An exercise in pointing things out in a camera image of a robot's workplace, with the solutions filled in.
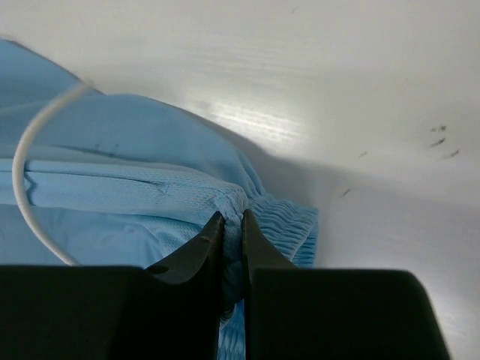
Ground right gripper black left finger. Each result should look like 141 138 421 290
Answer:
1 213 224 359

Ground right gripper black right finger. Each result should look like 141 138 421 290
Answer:
241 210 450 359

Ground light blue shorts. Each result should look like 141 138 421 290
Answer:
0 37 320 360

